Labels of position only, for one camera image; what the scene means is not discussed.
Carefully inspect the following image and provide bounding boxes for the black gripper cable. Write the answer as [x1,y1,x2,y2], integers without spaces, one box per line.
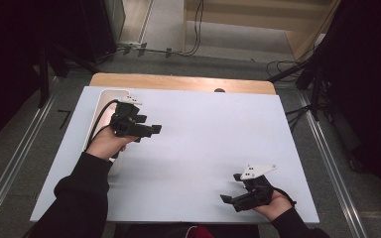
[84,98,120,153]
[272,186,298,207]

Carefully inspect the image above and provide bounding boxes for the dark curtain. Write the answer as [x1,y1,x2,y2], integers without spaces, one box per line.
[316,0,381,211]
[0,0,97,155]

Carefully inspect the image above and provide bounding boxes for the black metal stand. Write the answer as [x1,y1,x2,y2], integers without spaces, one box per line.
[267,49,335,122]
[37,43,100,110]

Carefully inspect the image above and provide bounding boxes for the white table board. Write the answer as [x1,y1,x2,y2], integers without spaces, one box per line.
[29,86,320,225]

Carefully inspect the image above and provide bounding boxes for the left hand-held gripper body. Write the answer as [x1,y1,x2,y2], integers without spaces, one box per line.
[109,94,144,143]

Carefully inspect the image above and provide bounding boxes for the wooden table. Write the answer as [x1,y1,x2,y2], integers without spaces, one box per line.
[88,72,277,96]

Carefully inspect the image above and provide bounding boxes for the person's right hand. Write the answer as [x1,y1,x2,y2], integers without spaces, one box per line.
[252,189,295,222]

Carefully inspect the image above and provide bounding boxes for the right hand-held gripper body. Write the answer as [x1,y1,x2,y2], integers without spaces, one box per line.
[231,164,278,213]

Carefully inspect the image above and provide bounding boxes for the light wooden shelf unit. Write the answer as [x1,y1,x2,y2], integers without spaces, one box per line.
[182,0,342,62]

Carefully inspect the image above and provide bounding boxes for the black floor cable bundle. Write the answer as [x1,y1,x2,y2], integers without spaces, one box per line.
[265,59,312,83]
[285,104,313,133]

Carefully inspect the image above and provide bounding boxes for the metal floor rail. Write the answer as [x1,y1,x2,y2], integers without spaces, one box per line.
[0,75,62,229]
[297,89,369,238]

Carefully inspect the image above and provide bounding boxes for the person's left hand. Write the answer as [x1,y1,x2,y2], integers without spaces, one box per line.
[85,126,139,163]

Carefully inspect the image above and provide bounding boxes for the dark cabinet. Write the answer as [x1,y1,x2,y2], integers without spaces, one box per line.
[78,0,127,64]

